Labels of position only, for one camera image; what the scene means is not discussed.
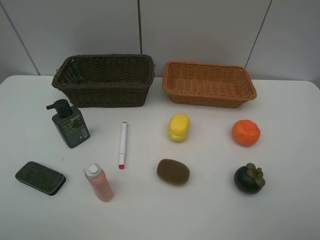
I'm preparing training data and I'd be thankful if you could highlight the grey felt board eraser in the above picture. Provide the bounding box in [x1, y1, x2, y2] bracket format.
[15, 161, 66, 196]

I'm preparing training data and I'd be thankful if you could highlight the dark brown wicker basket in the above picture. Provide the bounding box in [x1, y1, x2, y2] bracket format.
[52, 54, 155, 108]

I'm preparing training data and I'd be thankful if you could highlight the pink squeeze bottle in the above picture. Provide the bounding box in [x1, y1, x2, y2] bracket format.
[84, 163, 113, 203]

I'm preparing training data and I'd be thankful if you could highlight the dark green pump bottle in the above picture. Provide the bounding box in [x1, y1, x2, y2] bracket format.
[46, 99, 91, 149]

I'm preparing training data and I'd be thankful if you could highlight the dark purple mangosteen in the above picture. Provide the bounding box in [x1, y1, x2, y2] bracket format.
[233, 163, 266, 195]

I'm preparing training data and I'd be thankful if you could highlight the white pink marker pen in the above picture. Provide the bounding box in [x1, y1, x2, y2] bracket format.
[118, 121, 128, 170]

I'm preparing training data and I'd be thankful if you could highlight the yellow lemon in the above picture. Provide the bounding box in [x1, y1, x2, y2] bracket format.
[168, 114, 191, 142]

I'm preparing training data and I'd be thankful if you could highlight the brown kiwi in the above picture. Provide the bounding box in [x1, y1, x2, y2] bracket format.
[156, 159, 190, 186]

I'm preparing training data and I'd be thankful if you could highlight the orange mandarin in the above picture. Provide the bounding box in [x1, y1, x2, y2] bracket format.
[231, 119, 261, 147]

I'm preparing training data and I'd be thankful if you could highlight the orange wicker basket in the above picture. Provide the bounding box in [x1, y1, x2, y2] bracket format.
[162, 61, 257, 109]

